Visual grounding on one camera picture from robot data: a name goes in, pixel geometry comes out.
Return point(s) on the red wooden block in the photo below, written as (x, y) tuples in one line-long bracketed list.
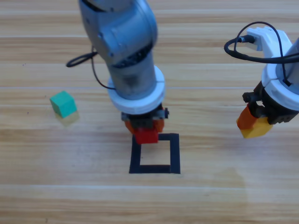
[(147, 137)]

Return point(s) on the yellow wooden block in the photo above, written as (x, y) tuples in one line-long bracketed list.
[(259, 129)]

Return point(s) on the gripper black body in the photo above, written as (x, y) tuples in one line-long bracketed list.
[(142, 121), (275, 112)]

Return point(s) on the green wooden block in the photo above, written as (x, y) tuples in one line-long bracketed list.
[(63, 105)]

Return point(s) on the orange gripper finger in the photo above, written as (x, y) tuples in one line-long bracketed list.
[(158, 125), (130, 127), (246, 120)]

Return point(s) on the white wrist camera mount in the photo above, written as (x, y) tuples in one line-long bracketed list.
[(137, 106), (275, 93)]

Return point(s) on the black tape square outline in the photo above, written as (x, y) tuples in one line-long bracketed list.
[(175, 154)]

